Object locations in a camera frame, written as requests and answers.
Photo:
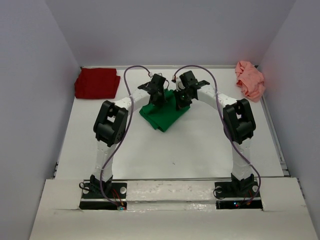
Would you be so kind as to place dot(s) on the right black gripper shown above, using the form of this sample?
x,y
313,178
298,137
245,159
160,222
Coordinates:
x,y
179,104

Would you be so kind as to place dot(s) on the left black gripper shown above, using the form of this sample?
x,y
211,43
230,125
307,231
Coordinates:
x,y
161,101

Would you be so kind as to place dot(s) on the green t shirt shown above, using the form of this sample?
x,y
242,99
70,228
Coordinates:
x,y
162,118

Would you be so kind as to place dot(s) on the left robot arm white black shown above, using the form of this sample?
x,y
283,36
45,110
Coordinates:
x,y
111,127

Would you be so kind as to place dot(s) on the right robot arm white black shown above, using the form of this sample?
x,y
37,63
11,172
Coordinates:
x,y
238,126

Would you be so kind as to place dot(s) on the folded red t shirt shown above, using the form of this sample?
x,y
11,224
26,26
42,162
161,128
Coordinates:
x,y
96,83

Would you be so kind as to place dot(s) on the pink t shirt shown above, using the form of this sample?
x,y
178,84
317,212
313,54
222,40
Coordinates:
x,y
250,80

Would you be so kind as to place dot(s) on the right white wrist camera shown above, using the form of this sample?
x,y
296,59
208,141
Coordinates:
x,y
179,85

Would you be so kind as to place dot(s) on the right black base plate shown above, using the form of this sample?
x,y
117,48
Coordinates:
x,y
229,199

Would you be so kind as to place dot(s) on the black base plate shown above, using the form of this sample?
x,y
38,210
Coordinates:
x,y
92,198
229,199

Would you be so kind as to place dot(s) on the aluminium rail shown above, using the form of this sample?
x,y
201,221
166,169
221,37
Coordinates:
x,y
175,179

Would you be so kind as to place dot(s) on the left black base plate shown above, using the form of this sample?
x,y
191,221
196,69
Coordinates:
x,y
92,198

